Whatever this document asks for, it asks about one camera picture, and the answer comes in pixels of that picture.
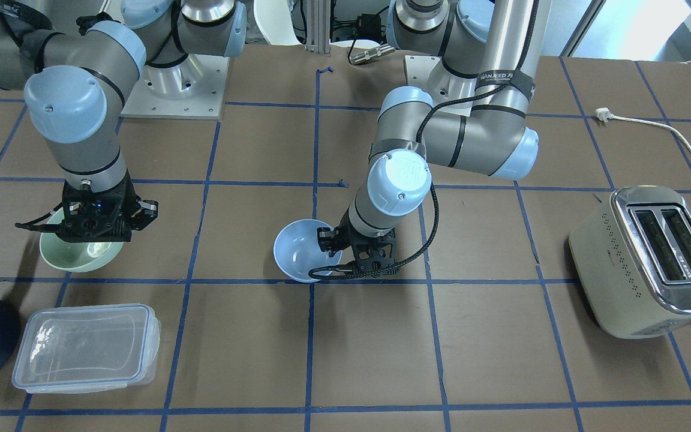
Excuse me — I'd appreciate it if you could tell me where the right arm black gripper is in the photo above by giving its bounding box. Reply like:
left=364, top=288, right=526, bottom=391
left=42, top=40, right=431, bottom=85
left=16, top=177, right=159, bottom=243

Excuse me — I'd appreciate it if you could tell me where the blue bowl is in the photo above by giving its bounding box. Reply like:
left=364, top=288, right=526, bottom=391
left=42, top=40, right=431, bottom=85
left=272, top=219, right=343, bottom=283

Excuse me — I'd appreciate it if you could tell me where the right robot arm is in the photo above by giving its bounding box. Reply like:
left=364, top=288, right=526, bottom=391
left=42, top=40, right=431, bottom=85
left=0, top=1, right=248, bottom=244

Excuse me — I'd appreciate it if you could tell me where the cream toaster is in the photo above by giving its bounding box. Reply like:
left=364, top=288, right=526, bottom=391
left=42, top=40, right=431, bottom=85
left=568, top=185, right=691, bottom=339

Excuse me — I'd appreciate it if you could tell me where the aluminium frame post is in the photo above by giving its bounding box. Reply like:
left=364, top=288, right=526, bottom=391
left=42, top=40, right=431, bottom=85
left=302, top=0, right=332, bottom=56

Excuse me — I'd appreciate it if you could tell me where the clear plastic container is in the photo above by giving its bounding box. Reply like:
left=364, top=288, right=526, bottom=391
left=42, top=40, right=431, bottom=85
left=11, top=304, right=161, bottom=394

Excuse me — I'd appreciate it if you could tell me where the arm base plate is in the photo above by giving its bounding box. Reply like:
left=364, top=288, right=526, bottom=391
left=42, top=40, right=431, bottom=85
left=404, top=55, right=442, bottom=98
left=121, top=54, right=230, bottom=120

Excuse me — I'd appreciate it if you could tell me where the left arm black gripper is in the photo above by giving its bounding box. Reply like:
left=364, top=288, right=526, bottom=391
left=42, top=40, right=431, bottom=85
left=316, top=212, right=399, bottom=277

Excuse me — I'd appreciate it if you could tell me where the white toaster power cord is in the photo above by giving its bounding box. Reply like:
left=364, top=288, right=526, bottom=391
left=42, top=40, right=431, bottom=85
left=596, top=59, right=691, bottom=244

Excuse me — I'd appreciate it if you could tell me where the black braided cable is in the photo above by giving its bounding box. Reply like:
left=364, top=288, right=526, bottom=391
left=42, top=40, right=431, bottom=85
left=308, top=0, right=541, bottom=281

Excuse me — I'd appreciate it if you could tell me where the white chair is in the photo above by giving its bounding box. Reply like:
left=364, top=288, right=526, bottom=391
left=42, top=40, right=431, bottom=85
left=253, top=0, right=300, bottom=46

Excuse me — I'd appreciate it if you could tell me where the green bowl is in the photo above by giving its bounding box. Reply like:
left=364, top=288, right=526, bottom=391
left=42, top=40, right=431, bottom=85
left=39, top=233, right=124, bottom=272

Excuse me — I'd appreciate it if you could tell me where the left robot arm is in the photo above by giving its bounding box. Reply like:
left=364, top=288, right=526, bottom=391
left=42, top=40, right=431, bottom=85
left=309, top=1, right=551, bottom=281

